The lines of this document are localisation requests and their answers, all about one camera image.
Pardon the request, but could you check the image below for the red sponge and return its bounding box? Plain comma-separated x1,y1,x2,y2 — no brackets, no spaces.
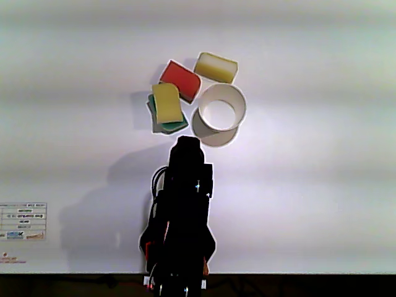
158,59,202,105

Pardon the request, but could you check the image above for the white paper cup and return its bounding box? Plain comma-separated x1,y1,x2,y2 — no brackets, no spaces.
191,82,248,148

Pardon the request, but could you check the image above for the yellow and green sponge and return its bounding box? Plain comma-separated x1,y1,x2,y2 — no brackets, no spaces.
145,82,189,135

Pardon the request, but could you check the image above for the pale yellow sponge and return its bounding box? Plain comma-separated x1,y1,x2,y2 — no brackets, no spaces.
192,51,239,85

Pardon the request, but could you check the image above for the small red printed sticker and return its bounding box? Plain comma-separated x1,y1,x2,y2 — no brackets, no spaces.
0,252,27,265

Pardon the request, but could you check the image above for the printed label sheet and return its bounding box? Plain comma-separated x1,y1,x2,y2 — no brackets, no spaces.
0,202,48,241

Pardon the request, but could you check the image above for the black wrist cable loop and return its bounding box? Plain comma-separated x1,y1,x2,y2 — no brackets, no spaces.
150,166,168,202

